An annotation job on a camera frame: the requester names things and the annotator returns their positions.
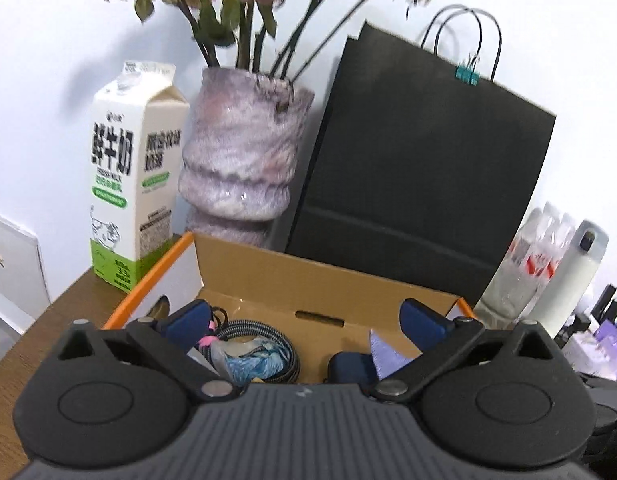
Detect braided cable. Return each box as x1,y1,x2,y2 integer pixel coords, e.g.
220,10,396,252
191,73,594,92
201,305,302,386

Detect pink marbled vase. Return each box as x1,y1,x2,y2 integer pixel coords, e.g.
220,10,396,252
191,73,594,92
177,67,315,249

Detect black stand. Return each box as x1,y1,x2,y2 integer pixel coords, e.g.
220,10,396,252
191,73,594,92
589,284,617,323

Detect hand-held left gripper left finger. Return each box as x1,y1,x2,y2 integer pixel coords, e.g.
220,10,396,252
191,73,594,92
56,299,239,403

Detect dried rose bouquet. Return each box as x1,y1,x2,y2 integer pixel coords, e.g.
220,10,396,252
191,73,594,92
76,0,450,87

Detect red cardboard box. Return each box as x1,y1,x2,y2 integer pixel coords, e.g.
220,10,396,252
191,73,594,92
102,231,477,387

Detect white wall panel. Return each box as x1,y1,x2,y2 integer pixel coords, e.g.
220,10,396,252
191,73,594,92
0,209,52,337

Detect wooden desktop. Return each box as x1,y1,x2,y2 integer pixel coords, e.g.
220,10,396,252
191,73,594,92
0,232,189,480

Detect clear water bottle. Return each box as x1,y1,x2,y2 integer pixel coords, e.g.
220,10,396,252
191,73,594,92
475,203,545,319
535,209,580,288

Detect navy zip case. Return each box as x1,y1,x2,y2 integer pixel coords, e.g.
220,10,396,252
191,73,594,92
327,351,385,386

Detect teal binder clip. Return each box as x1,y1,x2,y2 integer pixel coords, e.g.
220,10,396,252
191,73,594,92
456,57,482,86

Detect blue crumpled wrapper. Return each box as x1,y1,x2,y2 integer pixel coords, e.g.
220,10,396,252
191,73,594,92
211,341,285,385

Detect purple drawstring pouch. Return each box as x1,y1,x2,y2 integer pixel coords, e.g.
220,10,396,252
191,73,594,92
369,328,415,382

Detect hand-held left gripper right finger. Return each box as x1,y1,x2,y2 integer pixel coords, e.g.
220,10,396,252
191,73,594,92
371,298,556,403

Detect white thermos flask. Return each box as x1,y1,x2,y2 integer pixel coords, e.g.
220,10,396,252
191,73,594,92
529,219,609,339

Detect black paper bag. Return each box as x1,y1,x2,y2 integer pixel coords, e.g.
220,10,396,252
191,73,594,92
285,4,558,307

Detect purple gift bag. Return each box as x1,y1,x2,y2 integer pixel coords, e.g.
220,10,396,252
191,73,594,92
577,319,617,382

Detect white green milk carton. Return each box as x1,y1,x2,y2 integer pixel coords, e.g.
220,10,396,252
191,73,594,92
89,61,190,295

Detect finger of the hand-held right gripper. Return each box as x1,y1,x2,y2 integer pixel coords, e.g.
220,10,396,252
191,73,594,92
581,374,617,461

